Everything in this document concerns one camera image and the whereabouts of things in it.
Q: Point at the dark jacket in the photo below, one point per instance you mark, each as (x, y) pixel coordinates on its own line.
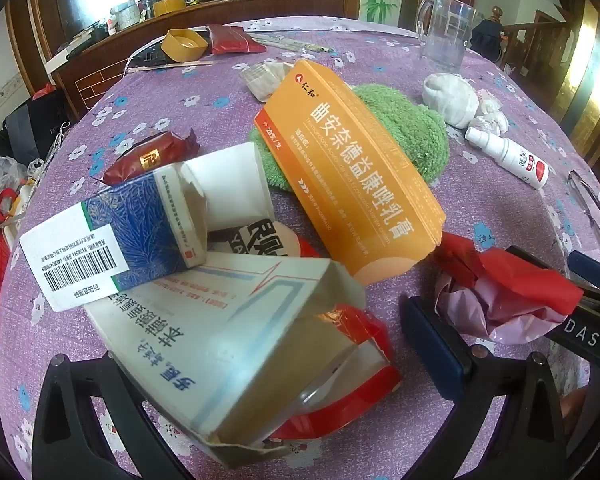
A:
(487, 35)

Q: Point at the red and white box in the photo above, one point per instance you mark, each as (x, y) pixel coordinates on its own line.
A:
(345, 412)

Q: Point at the purple floral tablecloth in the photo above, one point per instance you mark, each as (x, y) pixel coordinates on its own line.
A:
(180, 110)

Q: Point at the thin wooden stick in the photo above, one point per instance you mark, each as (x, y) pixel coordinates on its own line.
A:
(170, 65)

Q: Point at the plain white carton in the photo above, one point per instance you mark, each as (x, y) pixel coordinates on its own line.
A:
(235, 185)

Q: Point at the red pink plastic bag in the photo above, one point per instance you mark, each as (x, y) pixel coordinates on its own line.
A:
(510, 275)

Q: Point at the white spray bottle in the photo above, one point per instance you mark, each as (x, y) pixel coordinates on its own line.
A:
(515, 157)

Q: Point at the clear plastic bag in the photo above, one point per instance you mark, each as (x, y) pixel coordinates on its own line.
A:
(7, 170)

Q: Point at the orange medicine box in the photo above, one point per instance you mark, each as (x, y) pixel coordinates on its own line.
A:
(350, 170)

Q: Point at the large white medicine box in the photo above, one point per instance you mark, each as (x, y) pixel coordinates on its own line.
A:
(195, 340)

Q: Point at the wooden sideboard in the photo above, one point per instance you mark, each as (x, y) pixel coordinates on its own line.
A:
(95, 85)

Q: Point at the dark shopping bag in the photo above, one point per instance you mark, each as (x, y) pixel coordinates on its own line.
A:
(35, 120)

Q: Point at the large crumpled white tissue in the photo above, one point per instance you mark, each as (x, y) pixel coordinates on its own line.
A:
(450, 97)

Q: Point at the clear eyeglasses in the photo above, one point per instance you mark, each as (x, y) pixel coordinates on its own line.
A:
(592, 215)

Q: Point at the dark red snack packet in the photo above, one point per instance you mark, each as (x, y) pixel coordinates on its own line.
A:
(150, 155)

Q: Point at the black packet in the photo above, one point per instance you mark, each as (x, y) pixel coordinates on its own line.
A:
(152, 55)

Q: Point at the red foil packet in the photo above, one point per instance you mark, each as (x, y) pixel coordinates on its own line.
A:
(230, 40)

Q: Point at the clear plastic measuring jug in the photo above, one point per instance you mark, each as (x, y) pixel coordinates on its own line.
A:
(447, 40)

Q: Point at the crumpled white packet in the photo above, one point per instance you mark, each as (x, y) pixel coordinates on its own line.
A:
(267, 80)

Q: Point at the blue white medicine box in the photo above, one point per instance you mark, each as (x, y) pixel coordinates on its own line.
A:
(110, 240)

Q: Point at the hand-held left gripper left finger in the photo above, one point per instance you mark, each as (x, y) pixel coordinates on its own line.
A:
(120, 385)

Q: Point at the wrapped chopsticks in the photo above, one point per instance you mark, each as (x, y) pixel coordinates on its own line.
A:
(290, 42)

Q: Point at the small crumpled white tissue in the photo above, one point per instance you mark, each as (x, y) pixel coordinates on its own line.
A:
(490, 115)

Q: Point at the green fluffy cloth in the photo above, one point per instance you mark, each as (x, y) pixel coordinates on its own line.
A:
(405, 130)

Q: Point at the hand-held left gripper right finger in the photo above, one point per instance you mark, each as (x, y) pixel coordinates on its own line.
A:
(437, 350)

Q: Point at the yellow bowl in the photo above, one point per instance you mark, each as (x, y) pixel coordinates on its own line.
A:
(180, 47)

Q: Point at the yellow box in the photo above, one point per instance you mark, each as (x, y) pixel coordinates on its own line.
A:
(169, 6)

